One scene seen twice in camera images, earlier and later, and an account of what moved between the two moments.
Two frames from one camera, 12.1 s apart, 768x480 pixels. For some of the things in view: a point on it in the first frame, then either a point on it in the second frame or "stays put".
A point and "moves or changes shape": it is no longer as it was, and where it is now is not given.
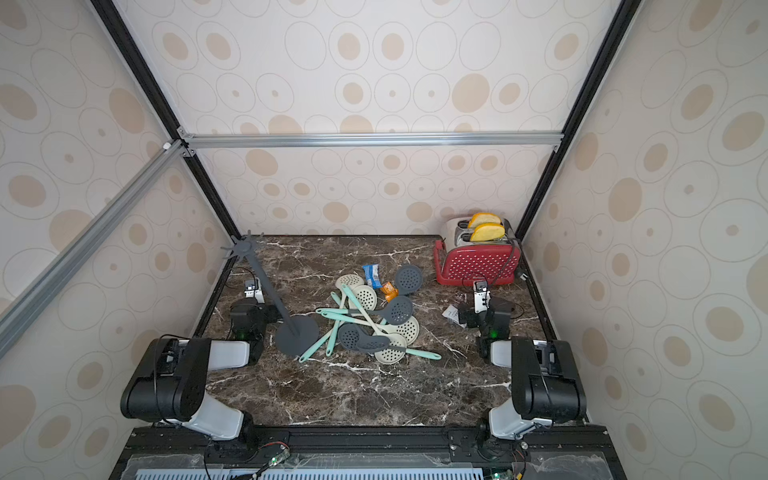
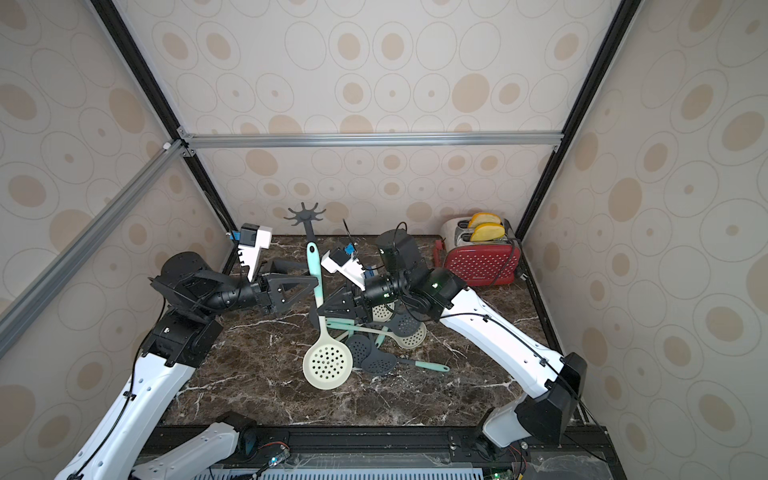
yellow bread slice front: [487, 231] stays put
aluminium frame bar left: [86, 243] stays put
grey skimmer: [350, 336] to [359, 345]
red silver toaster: [494, 261] stays put
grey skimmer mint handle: [352, 338] to [381, 364]
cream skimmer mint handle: [406, 327] moves or changes shape
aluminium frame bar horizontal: [373, 140] stays put
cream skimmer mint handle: [395, 341] to [328, 357]
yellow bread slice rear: [483, 217] stays put
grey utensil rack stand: [295, 335] to [307, 217]
